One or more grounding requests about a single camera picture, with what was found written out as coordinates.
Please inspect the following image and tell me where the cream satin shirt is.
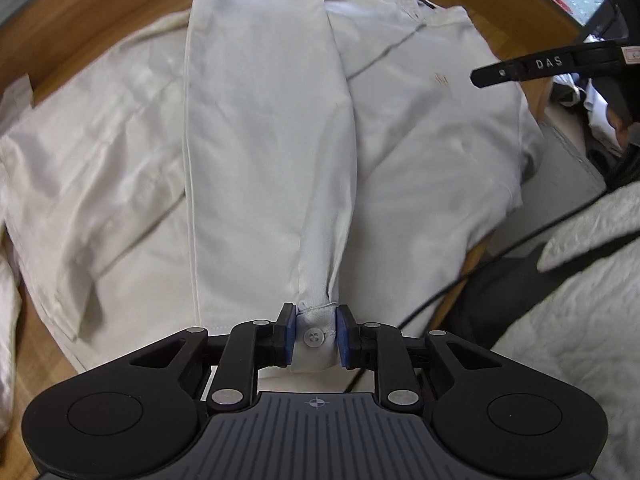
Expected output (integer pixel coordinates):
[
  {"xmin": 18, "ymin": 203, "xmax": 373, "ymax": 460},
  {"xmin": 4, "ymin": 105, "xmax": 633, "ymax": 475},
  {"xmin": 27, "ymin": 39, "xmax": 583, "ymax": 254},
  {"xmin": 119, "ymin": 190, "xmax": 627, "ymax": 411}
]
[{"xmin": 1, "ymin": 0, "xmax": 544, "ymax": 373}]

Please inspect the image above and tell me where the person right hand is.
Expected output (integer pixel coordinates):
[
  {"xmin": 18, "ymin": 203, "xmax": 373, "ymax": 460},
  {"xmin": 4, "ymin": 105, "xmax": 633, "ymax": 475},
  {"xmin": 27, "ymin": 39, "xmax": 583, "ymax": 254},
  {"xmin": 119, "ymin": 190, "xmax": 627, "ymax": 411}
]
[{"xmin": 606, "ymin": 106, "xmax": 638, "ymax": 151}]

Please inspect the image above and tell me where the white textured garment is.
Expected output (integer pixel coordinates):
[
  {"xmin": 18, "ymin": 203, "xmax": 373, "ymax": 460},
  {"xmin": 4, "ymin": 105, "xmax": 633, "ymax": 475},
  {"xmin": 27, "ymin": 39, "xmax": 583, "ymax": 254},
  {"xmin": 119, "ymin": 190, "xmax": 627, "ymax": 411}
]
[{"xmin": 494, "ymin": 183, "xmax": 639, "ymax": 479}]

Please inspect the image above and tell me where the beige garment pile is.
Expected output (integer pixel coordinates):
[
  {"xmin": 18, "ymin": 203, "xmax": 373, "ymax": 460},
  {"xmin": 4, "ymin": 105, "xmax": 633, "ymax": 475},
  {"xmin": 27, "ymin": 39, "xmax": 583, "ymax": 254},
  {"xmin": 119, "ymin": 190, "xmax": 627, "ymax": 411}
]
[{"xmin": 0, "ymin": 248, "xmax": 22, "ymax": 437}]

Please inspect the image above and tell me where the black thin cable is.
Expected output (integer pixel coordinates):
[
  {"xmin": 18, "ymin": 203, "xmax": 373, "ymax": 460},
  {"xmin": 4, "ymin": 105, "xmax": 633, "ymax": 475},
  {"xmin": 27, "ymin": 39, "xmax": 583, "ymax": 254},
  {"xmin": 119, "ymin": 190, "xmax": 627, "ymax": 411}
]
[{"xmin": 344, "ymin": 184, "xmax": 616, "ymax": 394}]

